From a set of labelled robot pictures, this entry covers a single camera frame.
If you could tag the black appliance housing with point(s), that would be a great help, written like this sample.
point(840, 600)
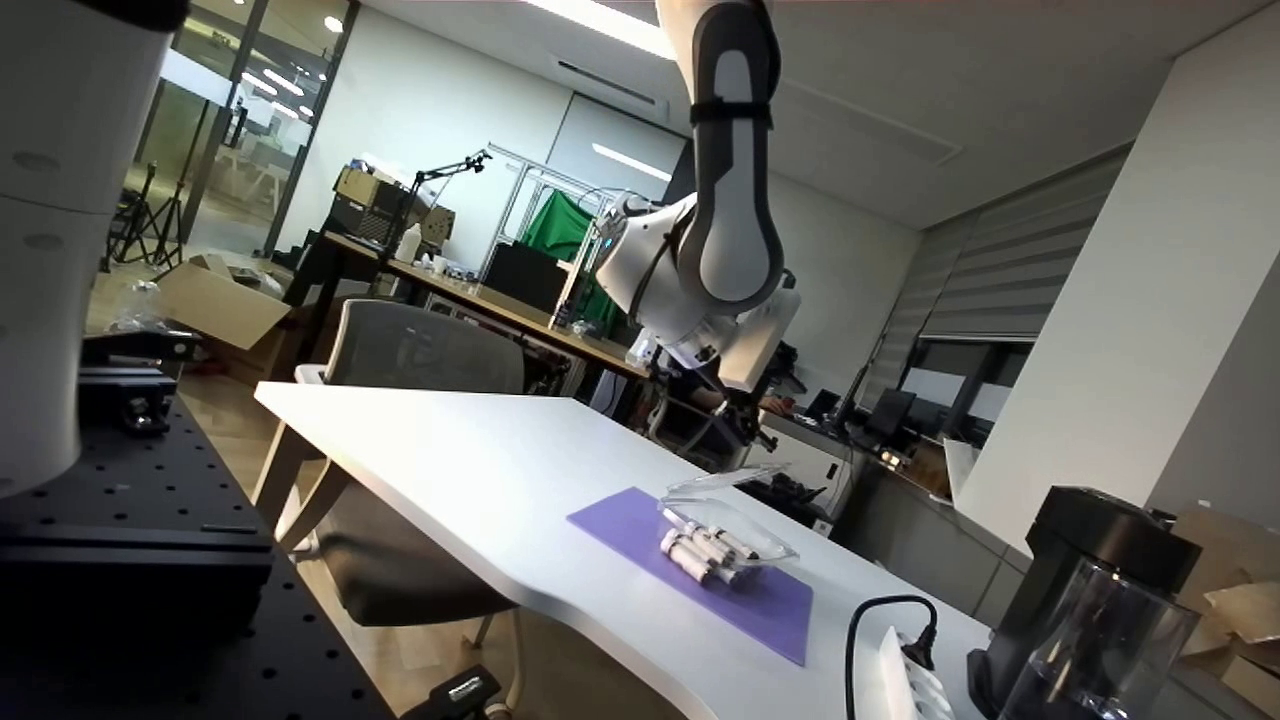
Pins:
point(1115, 526)

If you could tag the clear plastic container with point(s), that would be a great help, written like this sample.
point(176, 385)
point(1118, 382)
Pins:
point(744, 526)

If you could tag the brown cardboard box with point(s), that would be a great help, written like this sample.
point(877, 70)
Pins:
point(1240, 642)

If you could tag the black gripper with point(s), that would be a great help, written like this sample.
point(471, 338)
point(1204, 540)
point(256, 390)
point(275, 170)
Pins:
point(744, 402)

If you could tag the black device on breadboard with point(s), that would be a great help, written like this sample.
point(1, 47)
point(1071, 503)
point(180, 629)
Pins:
point(125, 382)

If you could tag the grey office chair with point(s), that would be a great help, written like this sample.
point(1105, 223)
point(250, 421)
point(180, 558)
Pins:
point(423, 351)

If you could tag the white cylindrical roll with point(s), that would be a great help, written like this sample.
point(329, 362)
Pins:
point(686, 561)
point(734, 545)
point(710, 549)

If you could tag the black perforated breadboard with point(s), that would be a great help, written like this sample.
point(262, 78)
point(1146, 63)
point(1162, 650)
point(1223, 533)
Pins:
point(147, 465)

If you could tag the wooden table leg frame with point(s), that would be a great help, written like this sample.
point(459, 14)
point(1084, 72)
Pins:
point(282, 480)

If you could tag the grey cabinet with sockets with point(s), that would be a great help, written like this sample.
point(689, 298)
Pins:
point(804, 465)

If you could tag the black monitor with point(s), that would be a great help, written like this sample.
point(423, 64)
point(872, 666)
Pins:
point(522, 276)

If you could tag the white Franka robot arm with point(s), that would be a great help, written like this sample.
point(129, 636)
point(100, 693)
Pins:
point(726, 203)

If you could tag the grey window blinds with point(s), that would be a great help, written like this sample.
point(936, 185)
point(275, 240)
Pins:
point(1023, 261)

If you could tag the equipment pile on desk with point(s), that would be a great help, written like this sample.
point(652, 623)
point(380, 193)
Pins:
point(386, 206)

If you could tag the clear plastic jug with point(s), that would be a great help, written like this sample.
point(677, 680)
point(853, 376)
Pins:
point(1105, 642)

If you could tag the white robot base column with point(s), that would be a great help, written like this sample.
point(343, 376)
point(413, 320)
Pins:
point(62, 240)

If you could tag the white power strip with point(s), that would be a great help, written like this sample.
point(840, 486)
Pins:
point(889, 680)

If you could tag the open cardboard box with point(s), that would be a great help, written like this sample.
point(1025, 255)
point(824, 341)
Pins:
point(222, 305)

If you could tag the purple mat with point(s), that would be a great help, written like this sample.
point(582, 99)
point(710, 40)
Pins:
point(760, 612)

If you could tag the ceiling light strip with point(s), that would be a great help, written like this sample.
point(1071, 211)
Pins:
point(602, 22)

